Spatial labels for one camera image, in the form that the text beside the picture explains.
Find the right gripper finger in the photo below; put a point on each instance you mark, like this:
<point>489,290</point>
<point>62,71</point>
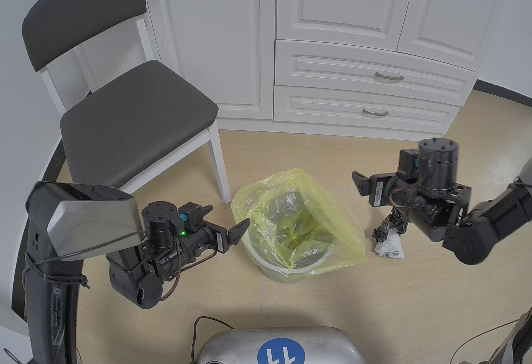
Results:
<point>362,184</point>

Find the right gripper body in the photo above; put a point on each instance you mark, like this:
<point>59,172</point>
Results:
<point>384,187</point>

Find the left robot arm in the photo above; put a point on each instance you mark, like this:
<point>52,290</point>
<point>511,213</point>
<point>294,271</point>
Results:
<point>45,291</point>

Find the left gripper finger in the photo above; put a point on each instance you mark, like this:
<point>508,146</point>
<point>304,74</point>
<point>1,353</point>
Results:
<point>237,232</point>

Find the crumpled black plastic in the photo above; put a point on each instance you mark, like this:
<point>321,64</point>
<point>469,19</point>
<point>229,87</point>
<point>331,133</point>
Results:
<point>392,225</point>

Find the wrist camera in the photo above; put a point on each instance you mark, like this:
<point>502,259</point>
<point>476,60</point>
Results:
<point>407,162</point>
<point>193,214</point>

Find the grey and white chair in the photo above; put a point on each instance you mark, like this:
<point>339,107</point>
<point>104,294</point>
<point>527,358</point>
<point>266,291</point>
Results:
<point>137,121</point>

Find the white trash bin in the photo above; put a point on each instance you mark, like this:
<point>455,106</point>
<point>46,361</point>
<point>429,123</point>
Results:
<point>272,271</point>

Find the yellow plastic bag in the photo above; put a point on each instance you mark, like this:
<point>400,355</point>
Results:
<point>332,237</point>

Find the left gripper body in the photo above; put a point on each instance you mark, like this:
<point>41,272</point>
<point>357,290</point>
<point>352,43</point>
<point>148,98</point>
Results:
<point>203,244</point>

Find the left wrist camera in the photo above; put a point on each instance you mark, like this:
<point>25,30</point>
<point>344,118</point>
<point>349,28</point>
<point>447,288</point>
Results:
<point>193,214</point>

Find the crumpled white paper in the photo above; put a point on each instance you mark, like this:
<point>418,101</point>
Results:
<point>390,249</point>

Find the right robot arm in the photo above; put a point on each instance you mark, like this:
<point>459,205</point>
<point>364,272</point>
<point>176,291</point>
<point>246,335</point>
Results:
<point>490,221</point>

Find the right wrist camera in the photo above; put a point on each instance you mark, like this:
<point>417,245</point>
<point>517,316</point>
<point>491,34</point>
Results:
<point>407,162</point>

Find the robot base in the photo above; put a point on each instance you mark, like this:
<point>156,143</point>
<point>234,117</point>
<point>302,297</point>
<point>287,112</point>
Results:
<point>282,345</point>

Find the white wardrobe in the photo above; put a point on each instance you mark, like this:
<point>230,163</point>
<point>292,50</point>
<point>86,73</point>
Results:
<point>341,21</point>

